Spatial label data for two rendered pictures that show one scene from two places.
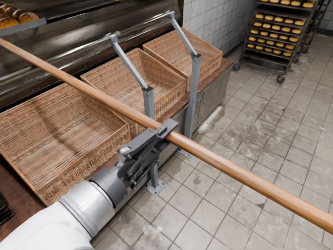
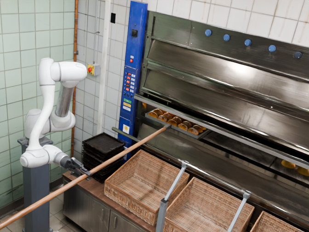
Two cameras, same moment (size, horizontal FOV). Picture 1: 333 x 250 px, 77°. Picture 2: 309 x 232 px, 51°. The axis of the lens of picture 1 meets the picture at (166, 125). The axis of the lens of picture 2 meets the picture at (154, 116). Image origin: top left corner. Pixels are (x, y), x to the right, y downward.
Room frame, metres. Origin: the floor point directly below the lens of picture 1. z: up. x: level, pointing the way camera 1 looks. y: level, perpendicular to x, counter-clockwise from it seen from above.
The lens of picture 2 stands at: (0.58, -1.72, 2.43)
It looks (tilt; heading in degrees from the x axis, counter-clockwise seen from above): 25 degrees down; 85
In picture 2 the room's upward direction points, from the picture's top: 8 degrees clockwise
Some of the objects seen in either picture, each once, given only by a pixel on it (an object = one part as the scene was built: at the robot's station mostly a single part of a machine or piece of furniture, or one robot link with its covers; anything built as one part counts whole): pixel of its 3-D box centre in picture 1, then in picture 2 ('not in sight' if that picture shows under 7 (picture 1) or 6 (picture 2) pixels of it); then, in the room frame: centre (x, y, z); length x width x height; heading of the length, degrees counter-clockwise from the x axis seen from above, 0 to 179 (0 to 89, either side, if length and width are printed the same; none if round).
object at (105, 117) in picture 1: (63, 133); (146, 184); (0.80, 0.57, 0.72); 0.56 x 0.49 x 0.28; 142
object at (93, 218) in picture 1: (89, 206); (62, 159); (0.17, 0.14, 1.18); 0.09 x 0.06 x 0.09; 53
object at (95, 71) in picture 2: not in sight; (93, 68); (0.20, 1.32, 1.46); 0.10 x 0.07 x 0.10; 142
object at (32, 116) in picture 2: not in sight; (36, 122); (-0.15, 0.66, 1.17); 0.18 x 0.16 x 0.22; 26
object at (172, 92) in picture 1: (137, 87); (206, 218); (1.27, 0.21, 0.72); 0.56 x 0.49 x 0.28; 143
